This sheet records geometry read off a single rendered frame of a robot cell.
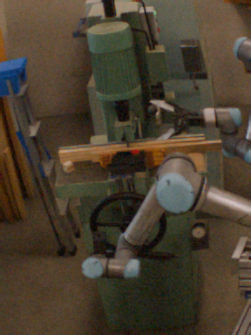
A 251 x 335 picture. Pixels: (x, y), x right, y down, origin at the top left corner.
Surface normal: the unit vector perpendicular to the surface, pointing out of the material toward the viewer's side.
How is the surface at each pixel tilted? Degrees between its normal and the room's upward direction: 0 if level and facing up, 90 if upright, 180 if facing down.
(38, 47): 90
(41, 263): 0
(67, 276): 0
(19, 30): 90
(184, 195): 86
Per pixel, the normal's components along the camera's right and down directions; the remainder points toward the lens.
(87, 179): -0.15, -0.85
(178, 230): -0.07, 0.51
